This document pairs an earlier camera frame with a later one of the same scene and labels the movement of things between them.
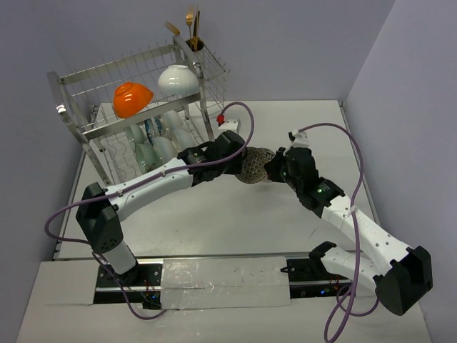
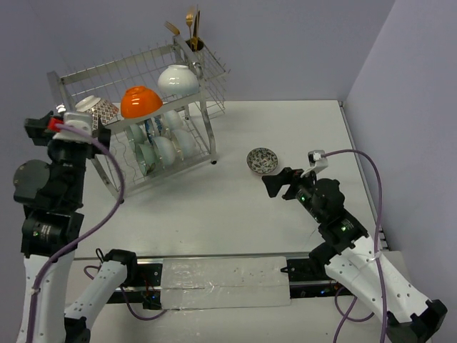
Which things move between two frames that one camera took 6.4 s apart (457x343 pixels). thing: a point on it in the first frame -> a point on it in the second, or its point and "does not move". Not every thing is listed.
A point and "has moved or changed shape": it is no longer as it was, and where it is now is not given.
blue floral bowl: [160, 126] does not move
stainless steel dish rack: [139, 111] does not move
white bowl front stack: [183, 139] does not move
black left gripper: [238, 154] -> [34, 126]
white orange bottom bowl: [130, 98] has moved or changed shape
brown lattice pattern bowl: [253, 163] -> [98, 108]
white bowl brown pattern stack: [178, 79] does not move
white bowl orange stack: [165, 148] does not move
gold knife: [194, 39] does not move
